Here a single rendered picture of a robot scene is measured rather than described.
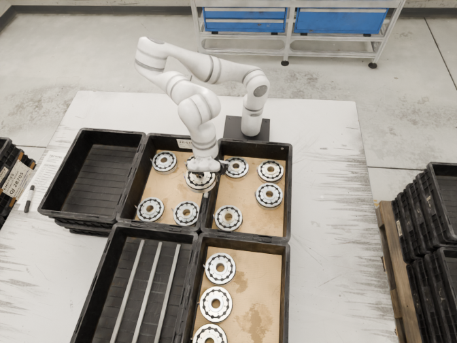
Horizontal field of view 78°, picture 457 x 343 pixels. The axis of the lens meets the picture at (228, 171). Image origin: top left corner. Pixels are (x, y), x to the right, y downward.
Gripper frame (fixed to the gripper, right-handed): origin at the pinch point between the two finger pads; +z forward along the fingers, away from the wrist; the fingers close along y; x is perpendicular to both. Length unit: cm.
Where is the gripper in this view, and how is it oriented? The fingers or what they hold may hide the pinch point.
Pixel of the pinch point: (209, 176)
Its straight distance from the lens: 95.4
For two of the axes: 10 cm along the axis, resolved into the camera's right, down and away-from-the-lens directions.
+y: -10.0, -0.1, 0.4
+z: 0.2, 5.5, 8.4
